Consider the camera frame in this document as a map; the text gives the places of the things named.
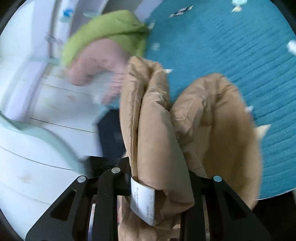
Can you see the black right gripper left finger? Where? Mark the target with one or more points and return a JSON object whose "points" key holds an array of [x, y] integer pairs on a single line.
{"points": [[87, 209]]}

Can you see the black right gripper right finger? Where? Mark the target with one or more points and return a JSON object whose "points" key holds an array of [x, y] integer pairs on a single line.
{"points": [[228, 216]]}

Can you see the tan padded coat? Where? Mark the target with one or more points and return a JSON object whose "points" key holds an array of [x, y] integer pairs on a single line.
{"points": [[205, 131]]}

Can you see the black folded garment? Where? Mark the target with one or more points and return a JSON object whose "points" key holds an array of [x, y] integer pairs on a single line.
{"points": [[110, 135]]}

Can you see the pink folded quilt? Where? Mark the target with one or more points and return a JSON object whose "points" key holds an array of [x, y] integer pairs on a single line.
{"points": [[101, 55]]}

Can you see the teal candy-print bed mat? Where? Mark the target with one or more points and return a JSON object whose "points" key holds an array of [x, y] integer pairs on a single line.
{"points": [[249, 47]]}

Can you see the green quilt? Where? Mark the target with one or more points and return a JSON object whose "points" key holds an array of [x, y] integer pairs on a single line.
{"points": [[122, 27]]}

